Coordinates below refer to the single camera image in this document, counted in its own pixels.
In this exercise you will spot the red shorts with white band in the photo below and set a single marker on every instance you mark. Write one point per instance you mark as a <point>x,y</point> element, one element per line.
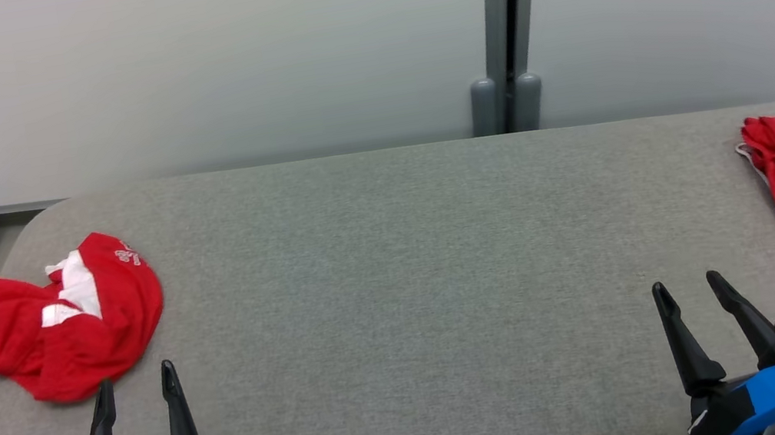
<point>104,340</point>

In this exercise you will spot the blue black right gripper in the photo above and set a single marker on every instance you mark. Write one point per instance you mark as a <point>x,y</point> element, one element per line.
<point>772,386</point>

